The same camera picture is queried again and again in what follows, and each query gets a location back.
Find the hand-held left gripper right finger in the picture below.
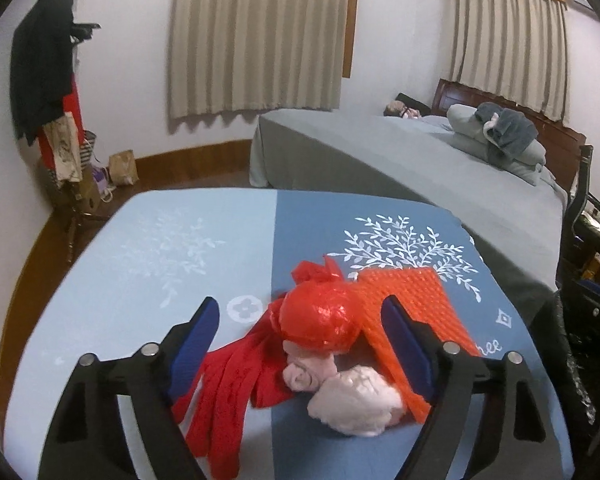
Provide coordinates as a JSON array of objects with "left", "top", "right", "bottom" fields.
[{"left": 381, "top": 294, "right": 563, "bottom": 480}]

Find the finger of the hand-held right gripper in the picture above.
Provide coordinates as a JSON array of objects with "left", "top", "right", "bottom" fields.
[{"left": 572, "top": 277, "right": 600, "bottom": 311}]

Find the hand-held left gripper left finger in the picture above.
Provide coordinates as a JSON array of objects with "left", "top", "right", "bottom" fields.
[{"left": 39, "top": 296, "right": 221, "bottom": 480}]

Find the orange bubble wrap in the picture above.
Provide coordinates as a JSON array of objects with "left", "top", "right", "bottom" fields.
[{"left": 347, "top": 266, "right": 483, "bottom": 423}]

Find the red net bag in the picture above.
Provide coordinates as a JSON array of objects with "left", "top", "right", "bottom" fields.
[{"left": 172, "top": 300, "right": 306, "bottom": 480}]

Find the trash bin with black bag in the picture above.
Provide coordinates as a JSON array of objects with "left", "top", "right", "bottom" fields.
[{"left": 530, "top": 290, "right": 600, "bottom": 436}]

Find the red plastic bag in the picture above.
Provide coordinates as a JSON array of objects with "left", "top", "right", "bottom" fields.
[{"left": 279, "top": 255, "right": 363, "bottom": 353}]

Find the pink cloth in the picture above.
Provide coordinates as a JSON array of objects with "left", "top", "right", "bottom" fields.
[{"left": 281, "top": 342, "right": 338, "bottom": 393}]

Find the blue tree-print tablecloth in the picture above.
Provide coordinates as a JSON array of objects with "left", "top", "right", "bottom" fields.
[{"left": 2, "top": 187, "right": 576, "bottom": 480}]

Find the black metal chair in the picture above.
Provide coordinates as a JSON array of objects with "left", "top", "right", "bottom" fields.
[{"left": 555, "top": 145, "right": 600, "bottom": 311}]

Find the wooden headboard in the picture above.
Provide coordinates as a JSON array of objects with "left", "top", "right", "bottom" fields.
[{"left": 431, "top": 78, "right": 588, "bottom": 196}]

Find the bed with grey sheet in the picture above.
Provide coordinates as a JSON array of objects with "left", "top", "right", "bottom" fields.
[{"left": 249, "top": 107, "right": 570, "bottom": 326}]

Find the purple bag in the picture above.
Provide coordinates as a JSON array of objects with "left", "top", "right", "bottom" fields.
[{"left": 91, "top": 166, "right": 116, "bottom": 203}]

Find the dark grey towel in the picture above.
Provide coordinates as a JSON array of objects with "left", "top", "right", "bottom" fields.
[{"left": 475, "top": 101, "right": 540, "bottom": 163}]

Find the brown paper bag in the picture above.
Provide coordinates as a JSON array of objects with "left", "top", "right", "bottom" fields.
[{"left": 108, "top": 150, "right": 140, "bottom": 186}]

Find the folded grey bedding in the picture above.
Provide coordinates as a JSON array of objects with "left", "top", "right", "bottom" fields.
[{"left": 447, "top": 104, "right": 548, "bottom": 186}]

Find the striped basket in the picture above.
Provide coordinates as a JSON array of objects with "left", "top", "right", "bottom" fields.
[{"left": 45, "top": 130, "right": 98, "bottom": 191}]

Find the stuffed toy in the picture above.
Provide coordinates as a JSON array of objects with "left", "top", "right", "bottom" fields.
[{"left": 385, "top": 101, "right": 421, "bottom": 120}]

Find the beige tote bag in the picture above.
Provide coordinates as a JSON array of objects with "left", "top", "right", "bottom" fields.
[{"left": 42, "top": 115, "right": 83, "bottom": 183}]

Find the black pillow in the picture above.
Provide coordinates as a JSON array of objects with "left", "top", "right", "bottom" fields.
[{"left": 395, "top": 92, "right": 431, "bottom": 111}]

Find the narrow beige curtain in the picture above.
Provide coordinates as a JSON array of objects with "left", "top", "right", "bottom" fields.
[{"left": 449, "top": 0, "right": 571, "bottom": 123}]

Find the wide beige curtain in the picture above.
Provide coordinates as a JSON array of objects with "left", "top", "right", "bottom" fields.
[{"left": 167, "top": 0, "right": 353, "bottom": 121}]

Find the black coat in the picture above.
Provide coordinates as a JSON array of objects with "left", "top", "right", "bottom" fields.
[{"left": 10, "top": 0, "right": 78, "bottom": 146}]

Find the wooden coat rack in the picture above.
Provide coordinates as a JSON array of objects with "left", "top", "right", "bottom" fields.
[{"left": 45, "top": 0, "right": 103, "bottom": 263}]

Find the wooden window frame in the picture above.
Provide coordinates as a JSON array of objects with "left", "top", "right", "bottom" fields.
[{"left": 341, "top": 0, "right": 361, "bottom": 79}]

